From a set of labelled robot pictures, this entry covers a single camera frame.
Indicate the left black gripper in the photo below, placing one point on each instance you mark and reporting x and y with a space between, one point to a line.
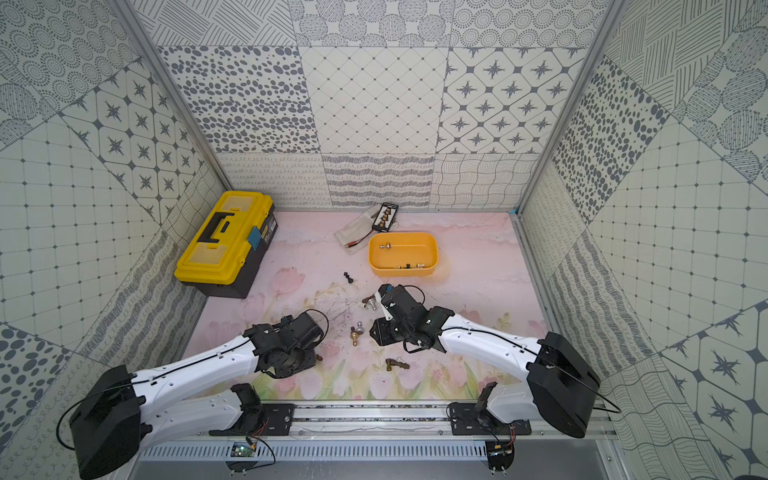
306 327

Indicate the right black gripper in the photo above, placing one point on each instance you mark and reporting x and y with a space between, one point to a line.
381 337

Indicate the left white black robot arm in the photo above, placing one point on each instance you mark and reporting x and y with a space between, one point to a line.
127 412

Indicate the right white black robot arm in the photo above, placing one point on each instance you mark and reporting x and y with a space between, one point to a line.
561 388

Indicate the yellow plastic storage tray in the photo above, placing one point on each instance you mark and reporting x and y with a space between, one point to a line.
408 247

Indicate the yellow plastic toolbox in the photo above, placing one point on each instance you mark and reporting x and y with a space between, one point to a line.
225 255

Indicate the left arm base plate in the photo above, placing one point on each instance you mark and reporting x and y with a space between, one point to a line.
271 419

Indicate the aluminium front rail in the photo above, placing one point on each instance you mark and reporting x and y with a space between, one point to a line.
387 420

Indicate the clear plastic bag with cable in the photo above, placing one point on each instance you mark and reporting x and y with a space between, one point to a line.
353 236

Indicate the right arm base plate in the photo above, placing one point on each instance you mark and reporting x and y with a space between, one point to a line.
466 421

